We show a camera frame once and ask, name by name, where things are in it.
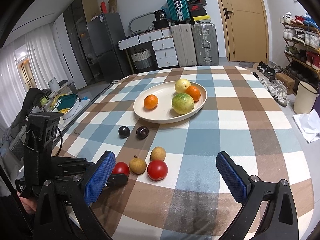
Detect red tomato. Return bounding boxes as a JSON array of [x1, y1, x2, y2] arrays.
[[147, 160, 168, 181], [112, 161, 130, 177]]

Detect brown longan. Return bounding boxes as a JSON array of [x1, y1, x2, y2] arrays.
[[129, 155, 147, 174], [150, 146, 166, 161]]

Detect dark plum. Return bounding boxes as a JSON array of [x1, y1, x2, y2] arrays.
[[136, 126, 149, 140], [118, 126, 131, 138]]

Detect large orange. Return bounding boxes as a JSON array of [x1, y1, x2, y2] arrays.
[[143, 94, 158, 110]]

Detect green passion fruit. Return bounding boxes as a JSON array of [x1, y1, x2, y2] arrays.
[[171, 93, 195, 115]]

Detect yellow passion fruit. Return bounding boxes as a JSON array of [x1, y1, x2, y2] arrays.
[[175, 79, 191, 93]]

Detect small orange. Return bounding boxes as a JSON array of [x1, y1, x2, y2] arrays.
[[185, 86, 201, 102]]

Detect person's left hand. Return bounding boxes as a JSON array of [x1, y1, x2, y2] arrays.
[[20, 197, 37, 215]]

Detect checkered tablecloth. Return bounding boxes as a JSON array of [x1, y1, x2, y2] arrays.
[[54, 66, 314, 239]]

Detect cream round plate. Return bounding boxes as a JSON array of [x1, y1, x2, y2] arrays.
[[133, 81, 207, 124]]

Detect white paper on floor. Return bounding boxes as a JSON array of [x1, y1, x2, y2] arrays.
[[293, 109, 320, 143]]

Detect white curtains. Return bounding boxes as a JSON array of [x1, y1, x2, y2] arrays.
[[1, 24, 72, 126]]

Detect woven laundry basket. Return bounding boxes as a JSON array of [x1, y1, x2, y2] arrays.
[[131, 49, 153, 70]]

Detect cream waste bin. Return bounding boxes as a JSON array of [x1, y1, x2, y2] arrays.
[[293, 81, 319, 114]]

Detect white sneakers on floor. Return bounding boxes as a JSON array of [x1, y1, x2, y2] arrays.
[[260, 78, 287, 107]]

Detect cardboard box on floor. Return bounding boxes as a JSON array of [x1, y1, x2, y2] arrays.
[[276, 73, 295, 94]]

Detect white drawer desk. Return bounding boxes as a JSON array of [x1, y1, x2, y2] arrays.
[[118, 27, 178, 68]]

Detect dark grey refrigerator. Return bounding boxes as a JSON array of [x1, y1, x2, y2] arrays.
[[87, 13, 132, 83]]

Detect beige suitcase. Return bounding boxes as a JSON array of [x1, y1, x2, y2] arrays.
[[170, 23, 197, 67]]

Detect black glass cabinet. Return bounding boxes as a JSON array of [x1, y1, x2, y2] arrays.
[[63, 0, 104, 85]]

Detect silver suitcase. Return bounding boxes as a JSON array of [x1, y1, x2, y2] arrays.
[[192, 23, 219, 66]]

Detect teal suitcase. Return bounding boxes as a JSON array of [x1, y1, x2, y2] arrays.
[[167, 0, 191, 23]]

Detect wooden shoe rack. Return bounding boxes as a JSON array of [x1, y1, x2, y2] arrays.
[[279, 11, 319, 80]]

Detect stacked shoe boxes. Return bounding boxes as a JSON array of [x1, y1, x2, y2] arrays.
[[187, 0, 211, 24]]

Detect wooden door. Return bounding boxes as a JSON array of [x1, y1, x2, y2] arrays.
[[218, 0, 269, 63]]

